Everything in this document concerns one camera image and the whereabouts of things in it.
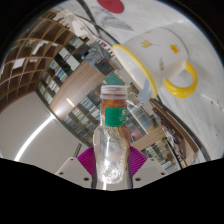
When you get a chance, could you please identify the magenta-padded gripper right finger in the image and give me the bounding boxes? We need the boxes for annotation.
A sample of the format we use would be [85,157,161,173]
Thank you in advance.
[126,146,168,190]

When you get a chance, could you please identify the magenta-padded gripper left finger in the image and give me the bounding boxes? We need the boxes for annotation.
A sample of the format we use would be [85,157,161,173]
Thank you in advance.
[54,146,98,190]

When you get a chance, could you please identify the clear green-labelled drink bottle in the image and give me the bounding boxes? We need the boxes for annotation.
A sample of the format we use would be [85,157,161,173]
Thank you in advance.
[93,84,132,185]

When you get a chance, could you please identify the ceiling light strips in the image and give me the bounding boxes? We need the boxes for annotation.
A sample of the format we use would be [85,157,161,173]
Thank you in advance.
[14,114,54,161]

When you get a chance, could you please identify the wooden cubby shelf unit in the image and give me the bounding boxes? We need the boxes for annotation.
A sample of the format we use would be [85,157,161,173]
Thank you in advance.
[0,9,79,111]

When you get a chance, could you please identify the flat round red coaster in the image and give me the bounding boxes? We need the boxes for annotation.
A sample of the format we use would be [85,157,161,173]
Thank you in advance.
[97,0,125,14]

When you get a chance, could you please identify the wall bookshelf full of books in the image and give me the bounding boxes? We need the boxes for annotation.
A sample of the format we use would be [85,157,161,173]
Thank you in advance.
[34,36,174,164]

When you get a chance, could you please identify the white mug with yellow handle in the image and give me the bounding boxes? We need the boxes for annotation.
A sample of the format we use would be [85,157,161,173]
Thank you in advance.
[111,27,199,104]

